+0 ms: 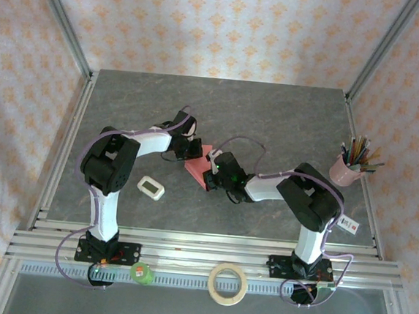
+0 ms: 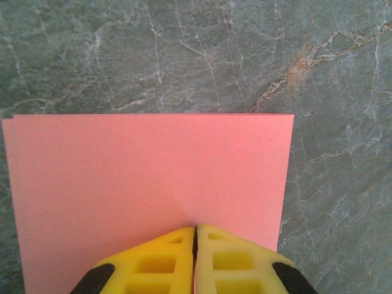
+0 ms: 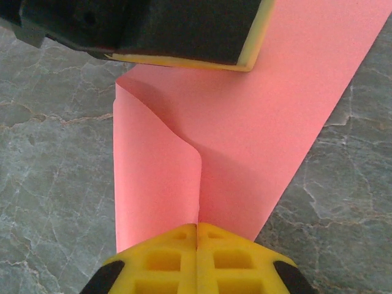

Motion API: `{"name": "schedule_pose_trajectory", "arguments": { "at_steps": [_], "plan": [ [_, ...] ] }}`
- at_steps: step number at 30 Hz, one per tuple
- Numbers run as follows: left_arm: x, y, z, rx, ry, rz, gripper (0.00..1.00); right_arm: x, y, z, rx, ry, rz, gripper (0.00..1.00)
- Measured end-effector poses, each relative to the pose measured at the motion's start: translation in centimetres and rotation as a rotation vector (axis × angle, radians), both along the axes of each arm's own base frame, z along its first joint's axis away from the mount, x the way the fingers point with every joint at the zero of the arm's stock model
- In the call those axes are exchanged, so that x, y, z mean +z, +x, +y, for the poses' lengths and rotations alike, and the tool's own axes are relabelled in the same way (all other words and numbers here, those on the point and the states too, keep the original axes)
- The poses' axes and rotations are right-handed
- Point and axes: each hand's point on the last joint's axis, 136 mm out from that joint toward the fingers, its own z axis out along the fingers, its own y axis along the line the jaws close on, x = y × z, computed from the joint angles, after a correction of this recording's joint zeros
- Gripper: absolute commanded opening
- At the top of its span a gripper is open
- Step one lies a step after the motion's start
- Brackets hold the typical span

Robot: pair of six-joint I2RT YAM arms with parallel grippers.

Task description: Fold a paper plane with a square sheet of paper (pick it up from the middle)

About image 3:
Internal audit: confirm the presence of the right gripper foam left finger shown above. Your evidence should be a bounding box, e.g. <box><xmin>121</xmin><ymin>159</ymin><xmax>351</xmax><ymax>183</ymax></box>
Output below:
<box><xmin>76</xmin><ymin>224</ymin><xmax>197</xmax><ymax>294</ymax></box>

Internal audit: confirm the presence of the pink paper sheet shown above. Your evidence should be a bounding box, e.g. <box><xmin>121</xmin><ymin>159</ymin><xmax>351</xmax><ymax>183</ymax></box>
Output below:
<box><xmin>112</xmin><ymin>0</ymin><xmax>392</xmax><ymax>255</ymax></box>

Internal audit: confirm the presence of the right gripper foam right finger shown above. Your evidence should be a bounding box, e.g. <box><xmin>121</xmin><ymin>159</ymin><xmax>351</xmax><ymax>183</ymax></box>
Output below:
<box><xmin>197</xmin><ymin>222</ymin><xmax>316</xmax><ymax>294</ymax></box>

